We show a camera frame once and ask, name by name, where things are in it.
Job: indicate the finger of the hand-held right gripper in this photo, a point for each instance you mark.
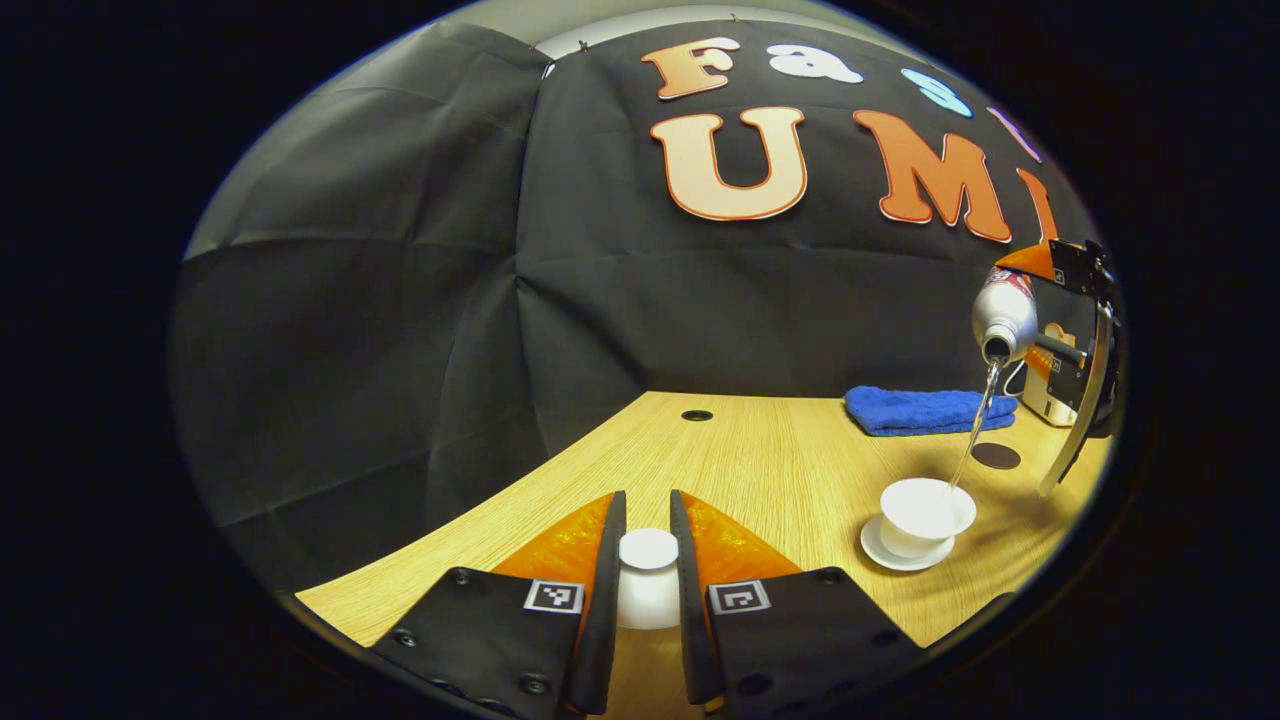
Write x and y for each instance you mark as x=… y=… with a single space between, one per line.
x=1070 y=265
x=1068 y=375

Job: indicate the dark round coaster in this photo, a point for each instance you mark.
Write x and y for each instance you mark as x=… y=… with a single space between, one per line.
x=997 y=456

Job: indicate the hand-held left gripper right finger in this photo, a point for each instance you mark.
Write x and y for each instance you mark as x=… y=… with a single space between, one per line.
x=685 y=600

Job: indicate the blue folded towel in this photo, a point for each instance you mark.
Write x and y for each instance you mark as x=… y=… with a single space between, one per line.
x=930 y=410

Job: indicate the white saucer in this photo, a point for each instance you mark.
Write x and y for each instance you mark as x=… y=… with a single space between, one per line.
x=880 y=553

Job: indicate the silver water bottle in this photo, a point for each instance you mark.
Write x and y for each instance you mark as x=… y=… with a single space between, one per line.
x=1005 y=315

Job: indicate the black table grommet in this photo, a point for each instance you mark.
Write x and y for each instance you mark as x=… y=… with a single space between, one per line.
x=697 y=415

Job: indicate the white teacup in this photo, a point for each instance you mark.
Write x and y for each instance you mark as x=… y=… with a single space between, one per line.
x=925 y=510

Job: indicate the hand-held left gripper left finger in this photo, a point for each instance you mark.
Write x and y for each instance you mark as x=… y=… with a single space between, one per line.
x=605 y=600

